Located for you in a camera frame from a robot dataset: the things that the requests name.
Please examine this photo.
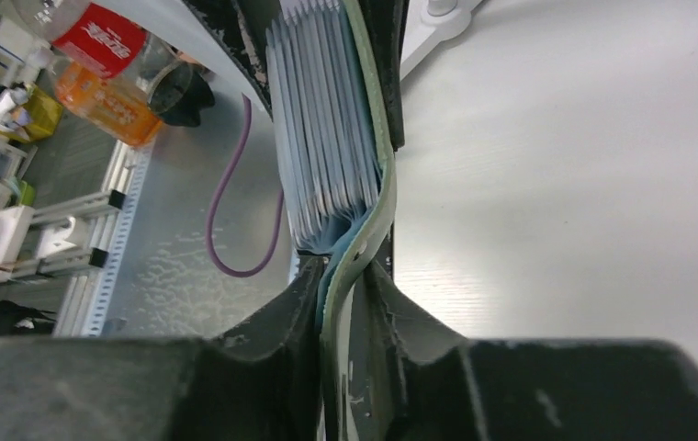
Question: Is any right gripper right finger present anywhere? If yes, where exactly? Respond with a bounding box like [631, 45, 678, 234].
[356, 263, 698, 440]

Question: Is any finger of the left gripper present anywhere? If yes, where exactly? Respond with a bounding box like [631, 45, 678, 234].
[183, 0, 281, 113]
[358, 0, 410, 152]

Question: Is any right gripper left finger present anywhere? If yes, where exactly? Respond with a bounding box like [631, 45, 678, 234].
[0, 258, 325, 440]

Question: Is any green leather card holder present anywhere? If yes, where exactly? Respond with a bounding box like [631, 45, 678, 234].
[318, 1, 397, 440]

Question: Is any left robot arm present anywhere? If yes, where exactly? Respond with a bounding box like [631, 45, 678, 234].
[101, 0, 409, 149]

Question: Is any orange drink bottle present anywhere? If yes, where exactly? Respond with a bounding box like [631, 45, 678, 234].
[47, 32, 181, 147]

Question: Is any red label bottle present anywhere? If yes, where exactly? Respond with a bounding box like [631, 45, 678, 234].
[12, 0, 147, 70]

